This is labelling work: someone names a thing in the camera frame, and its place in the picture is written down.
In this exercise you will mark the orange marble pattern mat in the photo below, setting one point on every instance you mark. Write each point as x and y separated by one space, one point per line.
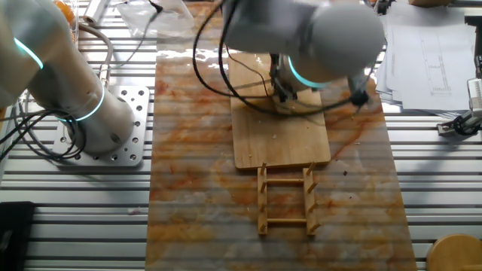
188 131

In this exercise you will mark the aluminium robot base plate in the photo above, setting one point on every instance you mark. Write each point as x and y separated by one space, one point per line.
139 113

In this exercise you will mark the clear plastic wrap roll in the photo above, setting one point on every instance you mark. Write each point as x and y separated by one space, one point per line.
95 11

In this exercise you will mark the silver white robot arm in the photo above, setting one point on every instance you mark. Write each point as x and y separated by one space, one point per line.
68 86

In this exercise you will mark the clear plastic bag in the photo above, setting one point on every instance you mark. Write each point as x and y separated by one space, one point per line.
165 20

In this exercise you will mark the silver camera on clamp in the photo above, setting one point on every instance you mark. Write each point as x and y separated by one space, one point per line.
465 122

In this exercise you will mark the brown cardboard box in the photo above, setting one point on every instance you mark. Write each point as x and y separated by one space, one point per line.
429 2

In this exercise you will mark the orange fruit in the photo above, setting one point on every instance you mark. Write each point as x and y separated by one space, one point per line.
64 10

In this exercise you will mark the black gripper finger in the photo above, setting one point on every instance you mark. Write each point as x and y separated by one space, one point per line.
280 95
291 95

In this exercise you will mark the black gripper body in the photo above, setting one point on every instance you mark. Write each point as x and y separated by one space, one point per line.
280 77

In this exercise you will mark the wooden cutting board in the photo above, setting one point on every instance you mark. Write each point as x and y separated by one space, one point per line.
271 139

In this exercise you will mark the oranges in plastic tray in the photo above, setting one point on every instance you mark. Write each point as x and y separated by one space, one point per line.
76 19

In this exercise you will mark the black box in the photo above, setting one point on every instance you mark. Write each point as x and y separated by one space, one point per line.
17 233

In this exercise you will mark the stack of white papers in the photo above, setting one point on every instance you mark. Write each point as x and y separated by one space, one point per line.
425 56

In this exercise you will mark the wooden knife rack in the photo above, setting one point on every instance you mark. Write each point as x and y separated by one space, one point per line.
262 203

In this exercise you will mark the round wooden disc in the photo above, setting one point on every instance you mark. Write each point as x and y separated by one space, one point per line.
455 254

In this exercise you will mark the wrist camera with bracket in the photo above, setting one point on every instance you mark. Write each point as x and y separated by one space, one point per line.
359 98

